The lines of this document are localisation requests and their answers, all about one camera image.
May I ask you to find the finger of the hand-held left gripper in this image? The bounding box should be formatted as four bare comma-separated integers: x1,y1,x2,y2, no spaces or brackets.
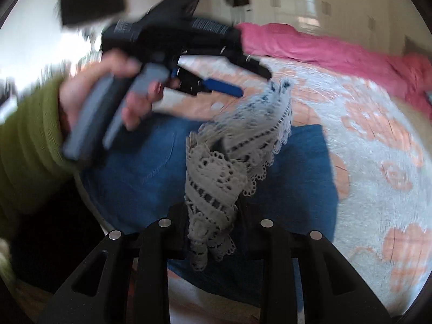
177,67,244,98
231,53,272,80

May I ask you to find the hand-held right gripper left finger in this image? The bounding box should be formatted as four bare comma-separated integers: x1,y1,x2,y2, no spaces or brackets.
39,204,190,324

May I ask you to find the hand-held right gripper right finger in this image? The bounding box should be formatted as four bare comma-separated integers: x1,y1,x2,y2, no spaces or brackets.
236,204,395,324

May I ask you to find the blue denim pants lace trim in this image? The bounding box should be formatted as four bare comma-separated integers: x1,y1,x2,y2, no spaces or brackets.
80,77,340,308

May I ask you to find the person's green sleeved left forearm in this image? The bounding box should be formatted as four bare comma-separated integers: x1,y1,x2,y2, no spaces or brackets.
0,74,89,238

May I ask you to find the person's left hand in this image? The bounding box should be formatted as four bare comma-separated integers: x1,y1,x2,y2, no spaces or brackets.
59,49,167,136

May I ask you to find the pink duvet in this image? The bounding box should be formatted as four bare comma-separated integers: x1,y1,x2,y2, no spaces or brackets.
236,22,432,119

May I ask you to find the white wardrobe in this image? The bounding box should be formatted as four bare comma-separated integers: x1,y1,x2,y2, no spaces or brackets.
270,0,380,36

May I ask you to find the black television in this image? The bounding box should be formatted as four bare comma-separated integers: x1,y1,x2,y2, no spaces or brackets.
59,0,128,28

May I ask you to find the person's dark trouser leg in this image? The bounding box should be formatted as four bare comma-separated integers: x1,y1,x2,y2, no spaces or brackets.
8,175,113,296

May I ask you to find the white orange floral fleece blanket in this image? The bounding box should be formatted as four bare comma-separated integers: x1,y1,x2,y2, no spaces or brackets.
148,56,429,318

